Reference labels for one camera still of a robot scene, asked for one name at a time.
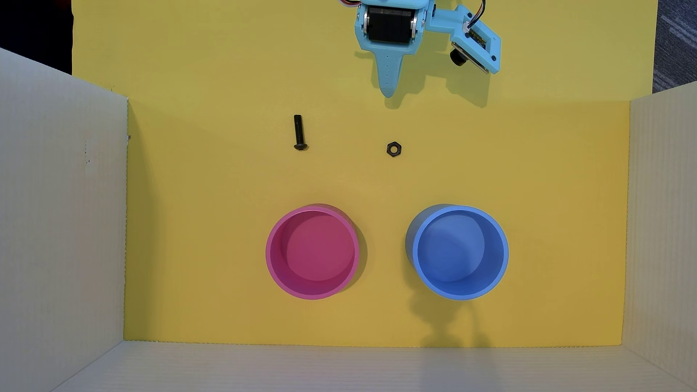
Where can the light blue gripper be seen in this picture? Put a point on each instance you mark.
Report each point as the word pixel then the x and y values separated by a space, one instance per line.
pixel 389 24

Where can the black bolt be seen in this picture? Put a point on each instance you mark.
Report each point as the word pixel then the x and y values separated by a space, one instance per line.
pixel 298 130

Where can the white corrugated box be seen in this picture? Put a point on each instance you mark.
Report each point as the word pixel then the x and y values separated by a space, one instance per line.
pixel 54 218

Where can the black hex nut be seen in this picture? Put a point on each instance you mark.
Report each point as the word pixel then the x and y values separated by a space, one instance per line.
pixel 393 149

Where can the blue round cup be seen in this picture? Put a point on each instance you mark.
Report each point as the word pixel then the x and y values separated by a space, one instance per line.
pixel 460 256

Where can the pink round cup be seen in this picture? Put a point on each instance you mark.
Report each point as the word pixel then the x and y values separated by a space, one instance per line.
pixel 313 256

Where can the yellow paper mat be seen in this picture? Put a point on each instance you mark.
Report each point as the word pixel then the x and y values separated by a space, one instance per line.
pixel 218 218

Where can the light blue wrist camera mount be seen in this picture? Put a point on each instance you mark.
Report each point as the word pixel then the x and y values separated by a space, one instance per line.
pixel 482 46

